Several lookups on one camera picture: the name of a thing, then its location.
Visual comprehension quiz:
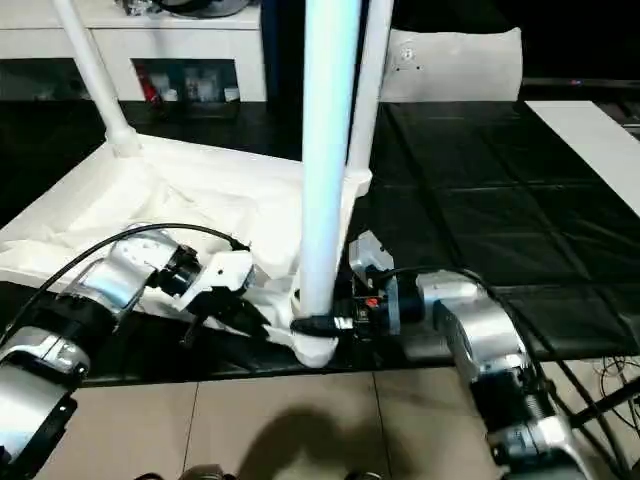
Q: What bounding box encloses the white plastic table top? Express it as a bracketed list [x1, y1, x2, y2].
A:
[0, 137, 374, 370]

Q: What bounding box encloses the dark robot foot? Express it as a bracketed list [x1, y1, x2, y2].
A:
[182, 463, 236, 480]

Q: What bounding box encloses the black table mat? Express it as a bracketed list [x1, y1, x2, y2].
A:
[0, 98, 640, 386]

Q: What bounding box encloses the black metal stand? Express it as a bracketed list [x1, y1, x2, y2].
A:
[569, 384, 640, 426]

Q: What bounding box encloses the black cabinet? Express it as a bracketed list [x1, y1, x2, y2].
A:
[262, 0, 401, 146]

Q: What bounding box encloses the white plastic seat panel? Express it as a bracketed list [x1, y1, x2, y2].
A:
[379, 25, 524, 104]

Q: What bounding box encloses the white cabinet with glass doors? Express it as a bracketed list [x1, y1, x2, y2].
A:
[0, 0, 269, 104]

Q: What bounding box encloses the white flat board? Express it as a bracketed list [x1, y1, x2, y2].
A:
[522, 99, 640, 219]

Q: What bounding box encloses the dark helmet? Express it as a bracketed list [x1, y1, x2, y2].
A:
[159, 0, 251, 19]

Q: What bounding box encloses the black rod with red mark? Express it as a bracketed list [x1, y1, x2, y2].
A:
[519, 77, 640, 89]

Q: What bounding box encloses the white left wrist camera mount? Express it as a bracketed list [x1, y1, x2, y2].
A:
[177, 249, 256, 314]

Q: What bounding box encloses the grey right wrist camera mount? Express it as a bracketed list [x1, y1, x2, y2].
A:
[348, 230, 401, 337]

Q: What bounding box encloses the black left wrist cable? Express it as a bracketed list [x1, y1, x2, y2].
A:
[0, 222, 251, 346]

